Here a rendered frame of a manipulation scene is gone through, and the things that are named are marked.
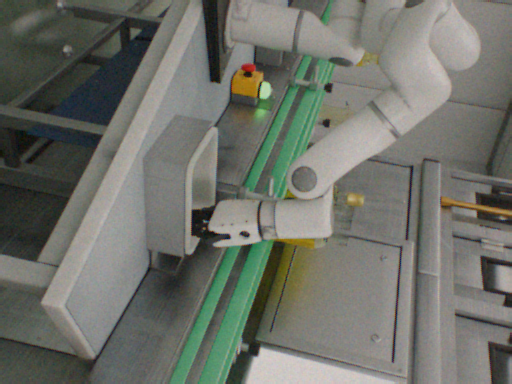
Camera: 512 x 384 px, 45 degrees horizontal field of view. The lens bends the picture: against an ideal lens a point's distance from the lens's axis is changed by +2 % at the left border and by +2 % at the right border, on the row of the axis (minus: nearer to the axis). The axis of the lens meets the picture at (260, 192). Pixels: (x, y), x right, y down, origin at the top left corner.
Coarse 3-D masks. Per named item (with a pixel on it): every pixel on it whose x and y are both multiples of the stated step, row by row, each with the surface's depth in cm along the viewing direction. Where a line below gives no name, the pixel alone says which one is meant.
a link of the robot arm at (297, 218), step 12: (276, 204) 115; (288, 204) 114; (300, 204) 114; (312, 204) 113; (324, 204) 113; (276, 216) 114; (288, 216) 113; (300, 216) 112; (312, 216) 112; (324, 216) 112; (276, 228) 114; (288, 228) 113; (300, 228) 113; (312, 228) 112; (324, 228) 112
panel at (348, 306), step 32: (288, 256) 160; (320, 256) 162; (352, 256) 163; (384, 256) 164; (288, 288) 151; (320, 288) 152; (352, 288) 153; (384, 288) 154; (288, 320) 143; (320, 320) 144; (352, 320) 145; (384, 320) 146; (288, 352) 135; (320, 352) 136; (352, 352) 136; (384, 352) 138
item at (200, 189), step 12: (216, 132) 122; (204, 144) 115; (216, 144) 125; (192, 156) 112; (204, 156) 126; (216, 156) 127; (192, 168) 110; (204, 168) 128; (192, 180) 130; (204, 180) 130; (192, 192) 132; (204, 192) 132; (192, 204) 134; (204, 204) 133; (204, 228) 129; (192, 240) 125; (192, 252) 123
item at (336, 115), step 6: (324, 108) 219; (330, 108) 219; (336, 108) 220; (342, 108) 220; (324, 114) 217; (330, 114) 217; (336, 114) 217; (342, 114) 217; (348, 114) 217; (330, 120) 218; (336, 120) 218; (342, 120) 217; (330, 126) 220; (336, 126) 219
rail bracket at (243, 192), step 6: (270, 180) 130; (240, 186) 135; (270, 186) 131; (240, 192) 133; (246, 192) 134; (264, 192) 134; (270, 192) 132; (240, 198) 134; (246, 198) 135; (252, 198) 134; (258, 198) 134; (264, 198) 133; (270, 198) 132; (276, 198) 133; (288, 198) 133
